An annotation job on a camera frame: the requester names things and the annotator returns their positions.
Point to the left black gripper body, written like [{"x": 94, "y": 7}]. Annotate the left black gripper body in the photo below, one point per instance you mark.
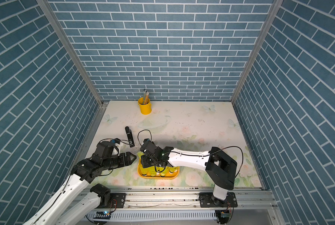
[{"x": 114, "y": 161}]

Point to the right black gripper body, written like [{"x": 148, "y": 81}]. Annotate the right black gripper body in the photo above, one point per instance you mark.
[{"x": 147, "y": 161}]

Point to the yellow shuttlecock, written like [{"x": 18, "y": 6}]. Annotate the yellow shuttlecock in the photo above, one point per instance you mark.
[
  {"x": 143, "y": 171},
  {"x": 152, "y": 171},
  {"x": 140, "y": 154},
  {"x": 173, "y": 169},
  {"x": 163, "y": 171}
]

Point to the yellow plastic storage box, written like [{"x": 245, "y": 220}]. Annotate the yellow plastic storage box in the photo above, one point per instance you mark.
[{"x": 168, "y": 176}]

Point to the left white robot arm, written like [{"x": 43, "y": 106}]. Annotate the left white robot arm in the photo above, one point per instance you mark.
[{"x": 57, "y": 210}]

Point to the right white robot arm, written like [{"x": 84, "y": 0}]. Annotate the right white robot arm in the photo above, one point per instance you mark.
[{"x": 219, "y": 166}]

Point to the black cylindrical marker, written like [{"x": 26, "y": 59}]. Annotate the black cylindrical marker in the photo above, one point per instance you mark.
[{"x": 130, "y": 136}]

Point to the yellow pen cup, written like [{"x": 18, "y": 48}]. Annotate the yellow pen cup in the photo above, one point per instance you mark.
[{"x": 145, "y": 106}]

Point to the left circuit board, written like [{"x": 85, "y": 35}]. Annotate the left circuit board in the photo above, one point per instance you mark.
[{"x": 102, "y": 215}]

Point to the circuit board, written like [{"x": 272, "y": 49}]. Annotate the circuit board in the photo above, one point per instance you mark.
[
  {"x": 102, "y": 215},
  {"x": 226, "y": 214}
]

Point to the pencils in cup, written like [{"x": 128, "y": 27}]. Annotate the pencils in cup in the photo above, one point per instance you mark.
[{"x": 145, "y": 97}]

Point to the white vent grille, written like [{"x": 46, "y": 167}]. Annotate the white vent grille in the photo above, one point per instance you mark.
[{"x": 137, "y": 216}]

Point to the right circuit board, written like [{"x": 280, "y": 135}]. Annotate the right circuit board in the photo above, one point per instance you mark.
[{"x": 226, "y": 214}]

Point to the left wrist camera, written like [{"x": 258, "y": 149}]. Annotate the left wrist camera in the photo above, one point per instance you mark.
[{"x": 116, "y": 146}]

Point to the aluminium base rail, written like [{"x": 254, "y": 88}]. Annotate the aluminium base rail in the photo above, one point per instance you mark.
[{"x": 187, "y": 198}]

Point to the left metal corner post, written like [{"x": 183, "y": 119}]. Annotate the left metal corner post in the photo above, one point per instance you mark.
[{"x": 54, "y": 22}]

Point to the metal corner post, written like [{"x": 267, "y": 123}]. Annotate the metal corner post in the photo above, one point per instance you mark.
[
  {"x": 54, "y": 22},
  {"x": 257, "y": 46}
]

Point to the right metal corner post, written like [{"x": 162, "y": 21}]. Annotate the right metal corner post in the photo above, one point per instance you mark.
[{"x": 257, "y": 46}]

